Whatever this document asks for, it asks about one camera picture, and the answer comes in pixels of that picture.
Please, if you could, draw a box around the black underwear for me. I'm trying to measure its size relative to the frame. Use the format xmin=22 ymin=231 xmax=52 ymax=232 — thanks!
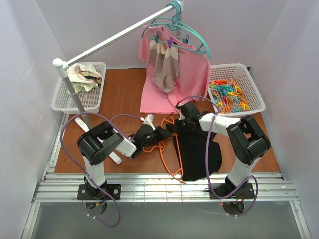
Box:
xmin=178 ymin=129 xmax=222 ymax=181

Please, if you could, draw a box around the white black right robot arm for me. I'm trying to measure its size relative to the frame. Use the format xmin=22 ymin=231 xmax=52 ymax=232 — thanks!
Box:
xmin=175 ymin=102 xmax=271 ymax=199

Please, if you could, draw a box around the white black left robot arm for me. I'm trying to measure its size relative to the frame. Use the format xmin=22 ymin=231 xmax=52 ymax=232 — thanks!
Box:
xmin=77 ymin=121 xmax=172 ymax=200

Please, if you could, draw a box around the beige brown underwear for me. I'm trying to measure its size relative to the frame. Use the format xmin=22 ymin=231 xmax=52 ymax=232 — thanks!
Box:
xmin=148 ymin=40 xmax=179 ymax=93

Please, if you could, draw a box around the teal clip hanger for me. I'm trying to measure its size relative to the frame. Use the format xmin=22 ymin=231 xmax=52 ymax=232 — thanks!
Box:
xmin=142 ymin=21 xmax=197 ymax=54

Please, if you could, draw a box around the teal plastic hanger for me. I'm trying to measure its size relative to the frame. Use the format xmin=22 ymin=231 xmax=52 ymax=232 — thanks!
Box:
xmin=166 ymin=0 xmax=212 ymax=59

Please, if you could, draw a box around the pile of colourful clothespins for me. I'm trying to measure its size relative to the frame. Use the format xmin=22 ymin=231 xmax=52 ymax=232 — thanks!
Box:
xmin=209 ymin=78 xmax=250 ymax=114

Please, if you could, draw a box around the pink t-shirt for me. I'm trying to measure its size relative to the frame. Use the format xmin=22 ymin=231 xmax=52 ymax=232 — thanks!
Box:
xmin=139 ymin=26 xmax=211 ymax=114

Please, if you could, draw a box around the white clothespin basket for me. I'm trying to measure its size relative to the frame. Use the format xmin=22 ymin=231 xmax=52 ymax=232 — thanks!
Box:
xmin=207 ymin=63 xmax=266 ymax=118

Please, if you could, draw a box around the white clothes basket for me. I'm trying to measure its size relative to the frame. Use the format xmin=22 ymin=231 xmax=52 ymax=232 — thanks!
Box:
xmin=51 ymin=62 xmax=106 ymax=114

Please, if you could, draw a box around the purple clothespin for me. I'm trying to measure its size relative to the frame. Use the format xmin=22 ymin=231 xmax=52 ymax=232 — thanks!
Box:
xmin=167 ymin=37 xmax=173 ymax=48

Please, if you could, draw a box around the pile of light clothes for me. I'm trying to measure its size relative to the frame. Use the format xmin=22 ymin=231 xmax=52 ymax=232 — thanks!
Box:
xmin=67 ymin=62 xmax=103 ymax=93

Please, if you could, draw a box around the white metal clothes rack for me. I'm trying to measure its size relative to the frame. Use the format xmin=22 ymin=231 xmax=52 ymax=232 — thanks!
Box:
xmin=52 ymin=0 xmax=185 ymax=165

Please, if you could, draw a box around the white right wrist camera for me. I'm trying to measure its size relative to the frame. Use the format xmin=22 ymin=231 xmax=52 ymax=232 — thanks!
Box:
xmin=175 ymin=101 xmax=185 ymax=120

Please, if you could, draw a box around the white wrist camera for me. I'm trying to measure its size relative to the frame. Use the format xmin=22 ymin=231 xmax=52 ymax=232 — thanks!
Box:
xmin=140 ymin=114 xmax=155 ymax=130
xmin=175 ymin=101 xmax=185 ymax=120

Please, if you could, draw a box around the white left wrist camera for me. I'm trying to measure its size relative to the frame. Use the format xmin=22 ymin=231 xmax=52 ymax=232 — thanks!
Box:
xmin=140 ymin=114 xmax=155 ymax=130

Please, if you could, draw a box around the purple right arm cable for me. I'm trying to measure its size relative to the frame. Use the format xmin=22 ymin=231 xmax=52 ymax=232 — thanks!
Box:
xmin=176 ymin=95 xmax=259 ymax=218

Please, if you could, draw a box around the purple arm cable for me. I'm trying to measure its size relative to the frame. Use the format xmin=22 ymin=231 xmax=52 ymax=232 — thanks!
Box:
xmin=176 ymin=95 xmax=259 ymax=218
xmin=60 ymin=112 xmax=145 ymax=228

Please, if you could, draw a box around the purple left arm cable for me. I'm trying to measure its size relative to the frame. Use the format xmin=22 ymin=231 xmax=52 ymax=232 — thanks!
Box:
xmin=60 ymin=112 xmax=145 ymax=228

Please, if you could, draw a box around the aluminium rail frame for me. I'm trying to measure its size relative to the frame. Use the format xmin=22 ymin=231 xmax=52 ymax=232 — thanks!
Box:
xmin=20 ymin=113 xmax=312 ymax=239

